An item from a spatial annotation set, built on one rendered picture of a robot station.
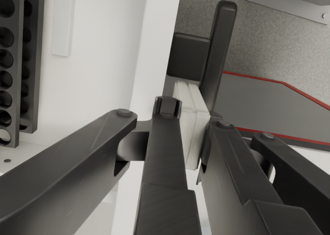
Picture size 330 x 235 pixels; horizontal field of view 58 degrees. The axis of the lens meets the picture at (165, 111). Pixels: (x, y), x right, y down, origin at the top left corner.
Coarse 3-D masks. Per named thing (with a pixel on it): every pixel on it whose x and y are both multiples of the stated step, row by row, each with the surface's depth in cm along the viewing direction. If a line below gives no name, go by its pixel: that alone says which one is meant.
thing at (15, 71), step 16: (0, 0) 19; (16, 0) 19; (0, 16) 19; (16, 16) 19; (16, 32) 19; (0, 48) 20; (16, 48) 20; (0, 64) 20; (16, 64) 20; (16, 80) 20; (16, 96) 21; (16, 112) 21; (0, 128) 21; (16, 128) 21; (0, 144) 22; (16, 144) 22
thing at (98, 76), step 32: (96, 0) 25; (128, 0) 25; (96, 32) 25; (128, 32) 25; (64, 64) 26; (96, 64) 26; (128, 64) 26; (64, 96) 27; (96, 96) 27; (128, 96) 27; (64, 128) 28; (0, 160) 25
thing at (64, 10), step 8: (56, 0) 24; (64, 0) 24; (72, 0) 24; (56, 8) 24; (64, 8) 24; (72, 8) 24; (56, 16) 24; (64, 16) 24; (72, 16) 24; (56, 24) 24; (64, 24) 24; (72, 24) 25; (56, 32) 24; (64, 32) 24; (72, 32) 25; (56, 40) 24; (64, 40) 24; (56, 48) 25; (64, 48) 25; (64, 56) 25
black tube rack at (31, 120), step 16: (32, 0) 21; (32, 16) 22; (0, 32) 23; (32, 32) 22; (32, 48) 22; (32, 64) 23; (0, 80) 24; (32, 80) 23; (0, 96) 24; (32, 96) 24; (0, 112) 24; (32, 112) 24; (32, 128) 24
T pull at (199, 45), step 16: (224, 0) 18; (224, 16) 18; (176, 32) 18; (224, 32) 18; (176, 48) 18; (192, 48) 18; (208, 48) 18; (224, 48) 18; (176, 64) 19; (192, 64) 19; (208, 64) 19; (208, 80) 19; (208, 96) 19
